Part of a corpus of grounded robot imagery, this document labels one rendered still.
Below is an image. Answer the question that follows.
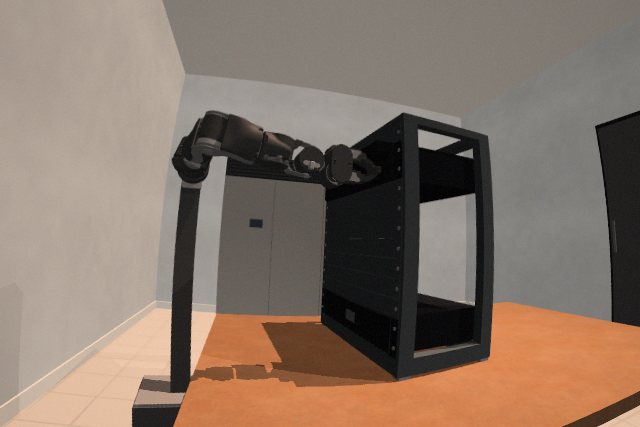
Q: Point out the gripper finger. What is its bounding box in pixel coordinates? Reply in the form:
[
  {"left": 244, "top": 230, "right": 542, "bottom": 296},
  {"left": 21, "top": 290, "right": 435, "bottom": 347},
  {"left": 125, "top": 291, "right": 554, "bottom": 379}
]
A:
[
  {"left": 351, "top": 148, "right": 381, "bottom": 173},
  {"left": 345, "top": 169, "right": 381, "bottom": 185}
]

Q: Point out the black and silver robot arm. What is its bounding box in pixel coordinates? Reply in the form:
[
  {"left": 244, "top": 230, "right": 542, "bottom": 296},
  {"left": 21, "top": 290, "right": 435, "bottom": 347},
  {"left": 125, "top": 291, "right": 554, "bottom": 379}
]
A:
[{"left": 171, "top": 110, "right": 324, "bottom": 189}]

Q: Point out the black server rack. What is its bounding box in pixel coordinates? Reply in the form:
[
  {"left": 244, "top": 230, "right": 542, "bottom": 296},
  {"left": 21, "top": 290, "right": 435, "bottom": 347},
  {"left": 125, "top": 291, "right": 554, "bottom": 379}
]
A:
[{"left": 321, "top": 112, "right": 494, "bottom": 381}]

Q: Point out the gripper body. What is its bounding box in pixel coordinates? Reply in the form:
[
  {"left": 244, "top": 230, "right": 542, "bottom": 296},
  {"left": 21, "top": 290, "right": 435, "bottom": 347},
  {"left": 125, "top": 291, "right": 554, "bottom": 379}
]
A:
[{"left": 318, "top": 144, "right": 353, "bottom": 189}]

